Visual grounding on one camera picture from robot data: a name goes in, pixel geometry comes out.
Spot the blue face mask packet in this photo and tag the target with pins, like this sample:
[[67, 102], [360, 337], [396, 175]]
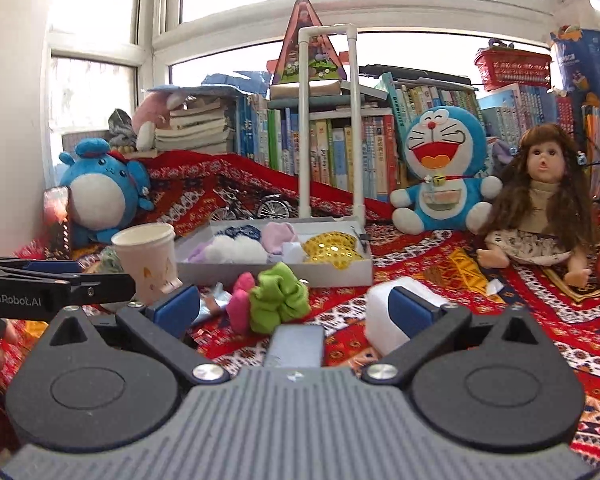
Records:
[[212, 305]]

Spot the white cardboard box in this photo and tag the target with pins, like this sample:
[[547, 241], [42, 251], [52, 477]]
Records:
[[280, 275]]

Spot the bright green scrunchie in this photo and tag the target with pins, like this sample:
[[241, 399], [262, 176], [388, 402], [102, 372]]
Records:
[[275, 300]]

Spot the colourful triangular box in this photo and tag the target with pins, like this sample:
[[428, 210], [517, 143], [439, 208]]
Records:
[[290, 60]]

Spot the pink plush rabbit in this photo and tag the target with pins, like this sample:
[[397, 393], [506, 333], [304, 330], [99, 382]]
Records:
[[147, 110]]

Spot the white paper scrap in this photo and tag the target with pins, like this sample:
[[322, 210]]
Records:
[[495, 287]]

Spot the red patterned blanket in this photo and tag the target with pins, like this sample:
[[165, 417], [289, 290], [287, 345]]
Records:
[[530, 335]]

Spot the purple plush toy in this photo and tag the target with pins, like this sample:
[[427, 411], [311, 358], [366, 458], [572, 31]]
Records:
[[197, 252]]

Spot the round blue plush toy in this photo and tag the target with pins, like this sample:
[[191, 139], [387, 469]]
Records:
[[100, 200]]

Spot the black model bicycle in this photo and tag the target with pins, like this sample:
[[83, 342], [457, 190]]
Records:
[[275, 207]]

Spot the red plastic basket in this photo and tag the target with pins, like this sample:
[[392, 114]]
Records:
[[515, 70]]

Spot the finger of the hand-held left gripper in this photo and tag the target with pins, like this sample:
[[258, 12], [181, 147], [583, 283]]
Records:
[[55, 266], [105, 289]]

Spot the blue cat plush toy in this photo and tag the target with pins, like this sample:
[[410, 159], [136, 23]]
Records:
[[445, 135]]

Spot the tall blue box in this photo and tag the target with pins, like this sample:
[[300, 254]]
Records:
[[580, 70]]

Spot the grey plaid cloth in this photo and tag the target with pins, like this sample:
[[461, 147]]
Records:
[[120, 127]]

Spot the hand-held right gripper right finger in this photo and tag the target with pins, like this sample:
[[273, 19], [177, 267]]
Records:
[[410, 310]]

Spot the black binder clip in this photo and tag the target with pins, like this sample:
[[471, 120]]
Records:
[[362, 237]]

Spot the gold sequin heart pillow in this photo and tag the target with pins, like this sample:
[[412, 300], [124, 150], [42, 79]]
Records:
[[330, 250]]

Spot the black flat case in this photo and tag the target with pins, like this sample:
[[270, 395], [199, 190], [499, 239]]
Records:
[[415, 72]]

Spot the white paper cup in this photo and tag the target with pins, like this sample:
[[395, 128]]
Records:
[[145, 260]]

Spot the brown-haired doll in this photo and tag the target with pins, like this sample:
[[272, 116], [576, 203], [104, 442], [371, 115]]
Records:
[[545, 160]]

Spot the pink scrunchie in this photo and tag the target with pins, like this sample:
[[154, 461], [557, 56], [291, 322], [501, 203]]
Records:
[[240, 305]]

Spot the row of books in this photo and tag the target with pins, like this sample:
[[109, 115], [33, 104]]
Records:
[[340, 155]]

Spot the green checkered scrunchie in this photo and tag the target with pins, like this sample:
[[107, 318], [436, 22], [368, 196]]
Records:
[[107, 260]]

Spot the white foam block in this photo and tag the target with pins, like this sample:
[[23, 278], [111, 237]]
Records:
[[377, 320]]

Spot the stack of lying books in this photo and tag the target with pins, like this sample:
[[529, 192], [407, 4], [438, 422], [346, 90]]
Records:
[[195, 130]]

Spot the white plush toy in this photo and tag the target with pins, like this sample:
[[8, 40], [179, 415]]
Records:
[[235, 250]]

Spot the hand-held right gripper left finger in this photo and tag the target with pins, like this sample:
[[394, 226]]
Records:
[[172, 307]]

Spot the white pipe frame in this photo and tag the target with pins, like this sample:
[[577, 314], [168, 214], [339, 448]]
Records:
[[304, 135]]

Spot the blue floral pouch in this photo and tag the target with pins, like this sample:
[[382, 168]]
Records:
[[237, 232]]

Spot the white window frame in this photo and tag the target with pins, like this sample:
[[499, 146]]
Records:
[[330, 15]]

